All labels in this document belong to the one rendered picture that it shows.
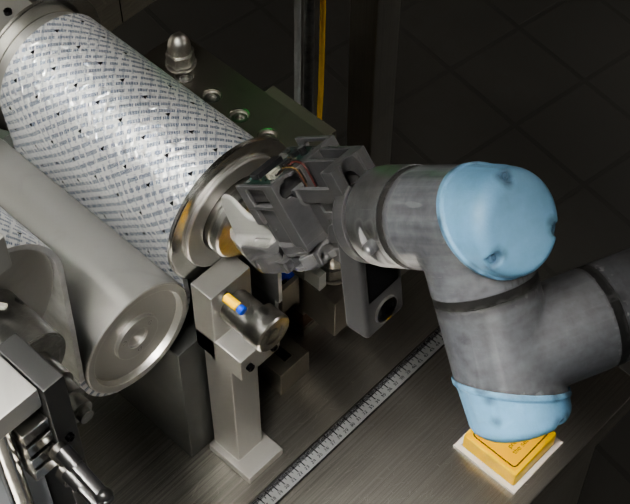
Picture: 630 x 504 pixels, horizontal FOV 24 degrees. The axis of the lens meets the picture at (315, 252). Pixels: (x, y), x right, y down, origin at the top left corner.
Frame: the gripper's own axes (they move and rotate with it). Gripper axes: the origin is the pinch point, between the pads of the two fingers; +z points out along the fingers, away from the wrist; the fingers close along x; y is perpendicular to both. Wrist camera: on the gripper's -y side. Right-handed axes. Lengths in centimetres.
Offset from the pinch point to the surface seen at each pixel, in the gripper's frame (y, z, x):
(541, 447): -40.5, 4.9, -18.1
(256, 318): -7.2, 2.0, 3.1
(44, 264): 9.4, -1.4, 17.5
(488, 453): -38.3, 7.6, -13.8
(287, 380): -24.7, 24.0, -6.0
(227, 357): -11.0, 8.2, 4.8
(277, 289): -12.7, 16.5, -7.0
